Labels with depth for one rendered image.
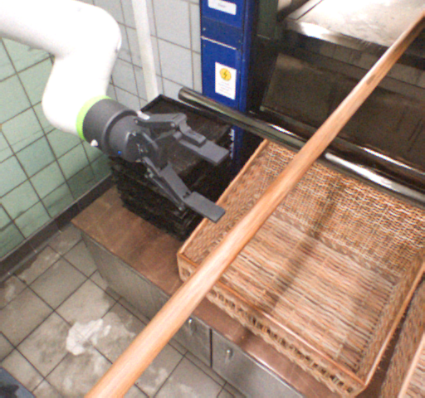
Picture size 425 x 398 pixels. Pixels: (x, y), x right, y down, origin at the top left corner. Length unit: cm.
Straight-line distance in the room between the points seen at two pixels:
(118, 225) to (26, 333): 78
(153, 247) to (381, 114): 79
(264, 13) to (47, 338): 153
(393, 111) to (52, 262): 165
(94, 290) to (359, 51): 149
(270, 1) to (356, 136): 42
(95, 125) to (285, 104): 62
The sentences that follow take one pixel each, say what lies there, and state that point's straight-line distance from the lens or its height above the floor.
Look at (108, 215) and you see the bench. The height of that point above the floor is 58.
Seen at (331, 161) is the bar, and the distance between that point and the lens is 65.
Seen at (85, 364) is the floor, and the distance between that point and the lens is 174.
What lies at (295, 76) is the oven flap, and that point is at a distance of 108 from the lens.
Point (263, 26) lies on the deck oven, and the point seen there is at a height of 116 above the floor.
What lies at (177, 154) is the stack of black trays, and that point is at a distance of 103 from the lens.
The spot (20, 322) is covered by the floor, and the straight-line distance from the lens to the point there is 192.
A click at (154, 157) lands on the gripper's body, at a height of 119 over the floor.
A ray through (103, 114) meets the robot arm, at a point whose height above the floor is 123.
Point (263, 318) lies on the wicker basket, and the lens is 97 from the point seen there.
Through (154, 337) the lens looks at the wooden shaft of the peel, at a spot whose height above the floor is 120.
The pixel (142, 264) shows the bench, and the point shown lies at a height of 58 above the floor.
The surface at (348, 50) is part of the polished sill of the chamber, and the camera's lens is 98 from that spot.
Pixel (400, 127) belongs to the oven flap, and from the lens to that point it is 103.
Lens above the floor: 160
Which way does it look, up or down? 48 degrees down
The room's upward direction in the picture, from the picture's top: straight up
